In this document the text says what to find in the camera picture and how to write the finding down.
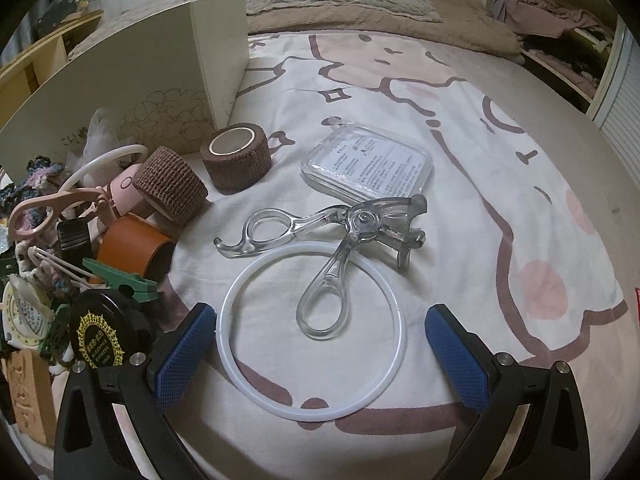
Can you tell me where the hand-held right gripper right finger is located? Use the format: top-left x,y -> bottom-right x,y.
425,304 -> 592,480

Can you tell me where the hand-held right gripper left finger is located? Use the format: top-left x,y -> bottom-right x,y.
52,302 -> 217,480

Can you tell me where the black round tin gold print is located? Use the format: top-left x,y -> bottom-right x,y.
67,290 -> 151,368

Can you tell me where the large white silicone ring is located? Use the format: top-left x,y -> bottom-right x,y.
214,241 -> 408,420

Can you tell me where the white cardboard box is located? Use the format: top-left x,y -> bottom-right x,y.
0,0 -> 250,161

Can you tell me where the green clothespin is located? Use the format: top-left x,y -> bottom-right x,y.
82,258 -> 160,304
39,304 -> 72,356

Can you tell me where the orange leather cuff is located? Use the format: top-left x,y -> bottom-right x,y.
95,212 -> 176,283

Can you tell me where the black plastic clip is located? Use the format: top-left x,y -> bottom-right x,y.
56,220 -> 96,261

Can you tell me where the carved wooden block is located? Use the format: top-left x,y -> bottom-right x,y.
7,347 -> 56,446

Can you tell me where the round white yellow-rimmed disc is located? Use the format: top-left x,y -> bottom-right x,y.
0,280 -> 53,348

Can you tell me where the light brown bandage roll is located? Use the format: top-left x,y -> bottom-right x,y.
132,146 -> 208,226

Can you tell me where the pink round compact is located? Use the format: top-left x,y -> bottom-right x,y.
102,167 -> 151,218

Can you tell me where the clear eyelash curler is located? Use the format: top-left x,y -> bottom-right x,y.
214,195 -> 429,341

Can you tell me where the pink eyelash curler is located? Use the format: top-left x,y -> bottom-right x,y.
10,187 -> 108,241

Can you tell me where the dark brown bandage roll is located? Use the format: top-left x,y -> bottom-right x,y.
200,124 -> 273,193

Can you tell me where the printed cartoon blanket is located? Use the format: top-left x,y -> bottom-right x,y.
0,32 -> 630,480

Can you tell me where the white plastic hoop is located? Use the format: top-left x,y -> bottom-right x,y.
65,144 -> 149,191

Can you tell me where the clear plastic case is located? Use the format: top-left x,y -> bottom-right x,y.
300,122 -> 433,203

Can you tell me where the multicolour crochet piece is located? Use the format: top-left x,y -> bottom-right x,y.
0,157 -> 66,211

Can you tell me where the crumpled white plastic bag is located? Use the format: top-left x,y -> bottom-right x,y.
82,107 -> 123,161

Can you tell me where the white shutter door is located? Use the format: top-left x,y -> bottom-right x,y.
595,25 -> 640,176

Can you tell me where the cream closet shelf unit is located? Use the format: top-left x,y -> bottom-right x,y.
490,0 -> 626,116

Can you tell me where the long wooden shelf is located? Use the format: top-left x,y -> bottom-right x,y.
0,10 -> 106,106

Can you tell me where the dark bag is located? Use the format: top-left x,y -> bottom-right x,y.
37,2 -> 88,36

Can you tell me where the pile of clothes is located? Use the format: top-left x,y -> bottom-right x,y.
487,0 -> 616,86

